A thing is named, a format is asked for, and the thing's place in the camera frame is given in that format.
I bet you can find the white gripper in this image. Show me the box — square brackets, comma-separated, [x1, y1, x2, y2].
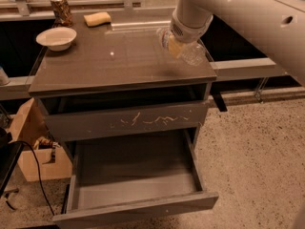
[168, 11, 213, 58]

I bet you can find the clear plastic water bottle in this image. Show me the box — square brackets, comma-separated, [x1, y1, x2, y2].
[156, 28, 206, 66]

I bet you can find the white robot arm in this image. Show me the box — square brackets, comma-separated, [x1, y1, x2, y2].
[171, 0, 305, 85]

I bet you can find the grey drawer cabinet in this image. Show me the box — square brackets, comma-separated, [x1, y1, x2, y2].
[30, 10, 216, 140]

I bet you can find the grey top drawer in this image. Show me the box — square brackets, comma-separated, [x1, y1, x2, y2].
[45, 100, 208, 141]

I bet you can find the open grey middle drawer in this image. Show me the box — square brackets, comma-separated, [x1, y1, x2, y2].
[53, 130, 218, 229]

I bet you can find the yellow sponge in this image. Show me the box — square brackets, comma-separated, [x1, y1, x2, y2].
[84, 12, 112, 27]

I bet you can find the white ceramic bowl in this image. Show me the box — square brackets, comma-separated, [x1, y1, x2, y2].
[36, 27, 77, 52]

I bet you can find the patterned drink can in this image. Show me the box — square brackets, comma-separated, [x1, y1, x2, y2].
[50, 0, 73, 27]

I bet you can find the metal window railing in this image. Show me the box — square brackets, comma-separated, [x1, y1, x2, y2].
[0, 0, 179, 22]

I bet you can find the cardboard box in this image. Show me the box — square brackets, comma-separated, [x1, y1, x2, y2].
[9, 98, 72, 181]

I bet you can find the black cable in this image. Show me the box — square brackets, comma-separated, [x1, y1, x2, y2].
[12, 140, 55, 217]

